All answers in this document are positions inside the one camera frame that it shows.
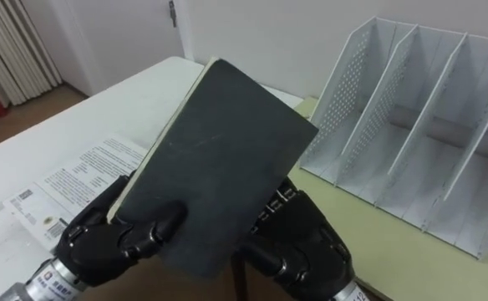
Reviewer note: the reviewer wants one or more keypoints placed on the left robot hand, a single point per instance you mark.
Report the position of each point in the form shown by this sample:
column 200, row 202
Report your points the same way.
column 95, row 251

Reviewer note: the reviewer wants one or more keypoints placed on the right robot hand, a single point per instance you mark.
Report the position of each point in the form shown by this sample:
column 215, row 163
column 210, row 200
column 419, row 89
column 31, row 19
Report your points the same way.
column 306, row 246

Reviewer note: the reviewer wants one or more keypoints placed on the dark grey hardcover book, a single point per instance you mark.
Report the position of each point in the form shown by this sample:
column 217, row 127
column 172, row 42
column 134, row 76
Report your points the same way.
column 223, row 167

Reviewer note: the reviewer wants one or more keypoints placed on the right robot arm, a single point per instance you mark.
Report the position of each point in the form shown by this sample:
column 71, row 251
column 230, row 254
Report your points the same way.
column 354, row 294

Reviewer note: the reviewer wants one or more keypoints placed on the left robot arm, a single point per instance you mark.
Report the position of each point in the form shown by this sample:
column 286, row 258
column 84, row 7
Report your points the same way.
column 43, row 284

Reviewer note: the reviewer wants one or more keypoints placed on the printed paper sheet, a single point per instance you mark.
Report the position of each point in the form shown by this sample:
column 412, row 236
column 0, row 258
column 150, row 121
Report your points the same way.
column 72, row 184

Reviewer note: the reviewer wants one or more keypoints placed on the pale yellow-green desk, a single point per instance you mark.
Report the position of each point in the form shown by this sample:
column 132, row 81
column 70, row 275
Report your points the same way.
column 398, row 246

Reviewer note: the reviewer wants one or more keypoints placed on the white desk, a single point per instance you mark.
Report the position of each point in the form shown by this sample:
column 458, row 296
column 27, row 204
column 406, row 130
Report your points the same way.
column 81, row 138

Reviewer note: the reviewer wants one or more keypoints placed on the white perforated file organizer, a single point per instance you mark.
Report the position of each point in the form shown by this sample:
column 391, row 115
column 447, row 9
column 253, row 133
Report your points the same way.
column 415, row 134

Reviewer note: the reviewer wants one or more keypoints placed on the white door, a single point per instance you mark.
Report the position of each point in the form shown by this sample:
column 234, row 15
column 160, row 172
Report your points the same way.
column 125, row 37

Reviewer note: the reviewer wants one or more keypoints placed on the white radiator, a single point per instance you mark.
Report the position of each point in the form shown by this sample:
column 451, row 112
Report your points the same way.
column 12, row 50

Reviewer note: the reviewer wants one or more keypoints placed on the metal door hinge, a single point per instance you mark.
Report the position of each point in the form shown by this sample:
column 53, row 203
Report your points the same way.
column 172, row 12

